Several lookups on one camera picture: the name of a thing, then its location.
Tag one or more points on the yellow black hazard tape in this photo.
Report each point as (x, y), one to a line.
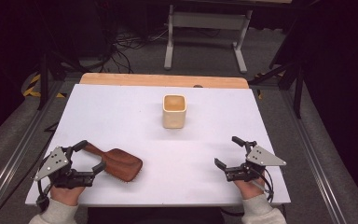
(31, 88)

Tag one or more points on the person's left hand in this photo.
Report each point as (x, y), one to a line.
(65, 196)

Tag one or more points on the white metal table frame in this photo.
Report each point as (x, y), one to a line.
(209, 21)

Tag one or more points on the beige square cup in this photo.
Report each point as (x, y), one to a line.
(174, 118)

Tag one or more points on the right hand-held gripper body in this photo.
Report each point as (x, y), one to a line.
(262, 158)

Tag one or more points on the brown wooden hairbrush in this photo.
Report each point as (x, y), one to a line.
(121, 165)

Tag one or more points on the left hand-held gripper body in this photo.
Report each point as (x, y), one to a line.
(52, 162)

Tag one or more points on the aluminium floor rail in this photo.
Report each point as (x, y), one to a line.
(15, 155)
(310, 155)

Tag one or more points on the person's right hand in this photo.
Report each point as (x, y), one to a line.
(250, 189)

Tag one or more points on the black metal stand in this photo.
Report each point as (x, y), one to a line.
(44, 81)
(298, 93)

